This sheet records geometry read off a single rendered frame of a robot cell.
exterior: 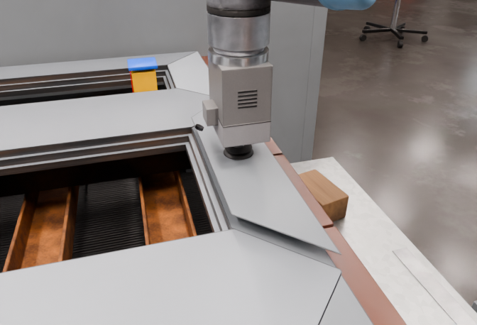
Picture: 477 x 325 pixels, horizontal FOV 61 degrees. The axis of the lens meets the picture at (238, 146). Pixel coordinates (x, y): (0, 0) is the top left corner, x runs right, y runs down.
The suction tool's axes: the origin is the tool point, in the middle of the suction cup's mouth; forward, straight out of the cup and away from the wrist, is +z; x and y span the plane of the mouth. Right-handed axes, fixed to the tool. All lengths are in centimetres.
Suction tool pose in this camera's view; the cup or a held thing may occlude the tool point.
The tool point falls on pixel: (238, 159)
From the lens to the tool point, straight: 58.0
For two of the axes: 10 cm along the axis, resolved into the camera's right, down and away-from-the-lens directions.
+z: 0.0, 8.7, 5.0
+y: 2.6, 4.8, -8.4
